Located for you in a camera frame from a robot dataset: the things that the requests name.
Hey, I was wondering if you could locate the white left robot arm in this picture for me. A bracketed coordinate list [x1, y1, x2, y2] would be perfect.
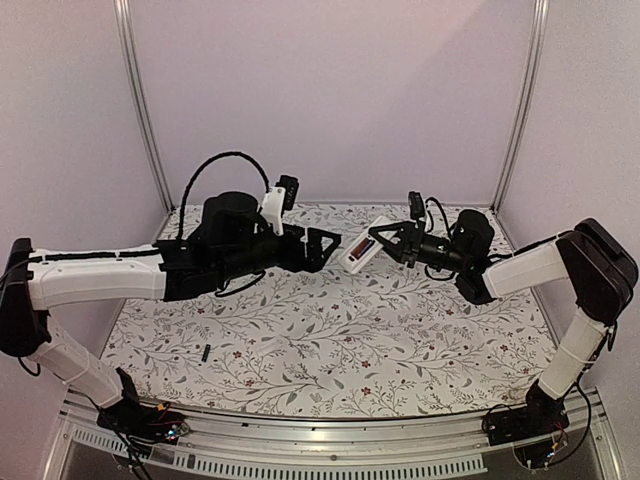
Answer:
[1, 187, 341, 434]

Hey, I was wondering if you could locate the aluminium frame post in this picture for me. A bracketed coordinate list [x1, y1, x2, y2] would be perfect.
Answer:
[113, 0, 174, 212]
[491, 0, 550, 214]

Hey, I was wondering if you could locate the clear battery compartment cover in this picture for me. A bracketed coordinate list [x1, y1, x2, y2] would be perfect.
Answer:
[256, 338, 280, 355]

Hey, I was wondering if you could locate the white AC remote control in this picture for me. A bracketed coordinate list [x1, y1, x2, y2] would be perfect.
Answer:
[338, 216, 392, 275]

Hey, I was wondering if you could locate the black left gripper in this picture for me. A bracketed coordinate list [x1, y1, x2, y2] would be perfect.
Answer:
[217, 223, 341, 283]

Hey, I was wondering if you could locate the floral patterned table mat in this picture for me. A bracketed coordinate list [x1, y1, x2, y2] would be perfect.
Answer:
[97, 202, 561, 419]

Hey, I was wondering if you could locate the right aluminium frame post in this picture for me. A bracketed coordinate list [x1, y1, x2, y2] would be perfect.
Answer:
[491, 0, 550, 214]

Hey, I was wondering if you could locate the left aluminium frame post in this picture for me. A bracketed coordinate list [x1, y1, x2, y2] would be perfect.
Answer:
[113, 0, 174, 212]

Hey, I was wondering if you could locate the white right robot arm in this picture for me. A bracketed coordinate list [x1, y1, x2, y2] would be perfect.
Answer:
[368, 209, 639, 436]

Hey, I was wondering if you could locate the aluminium front rail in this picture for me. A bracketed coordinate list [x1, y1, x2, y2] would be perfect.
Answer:
[43, 389, 625, 479]

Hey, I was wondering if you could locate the black battery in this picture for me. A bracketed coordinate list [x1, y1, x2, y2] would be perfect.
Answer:
[201, 344, 211, 363]
[350, 238, 375, 259]

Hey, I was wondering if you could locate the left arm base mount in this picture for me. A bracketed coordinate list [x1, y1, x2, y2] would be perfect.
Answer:
[97, 368, 190, 444]

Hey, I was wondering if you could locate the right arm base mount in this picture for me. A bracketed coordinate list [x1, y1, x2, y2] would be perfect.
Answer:
[481, 382, 593, 471]

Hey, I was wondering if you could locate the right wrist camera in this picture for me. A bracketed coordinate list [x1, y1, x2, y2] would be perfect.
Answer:
[408, 191, 426, 221]

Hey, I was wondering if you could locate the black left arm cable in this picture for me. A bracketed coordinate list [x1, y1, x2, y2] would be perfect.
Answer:
[177, 151, 274, 231]

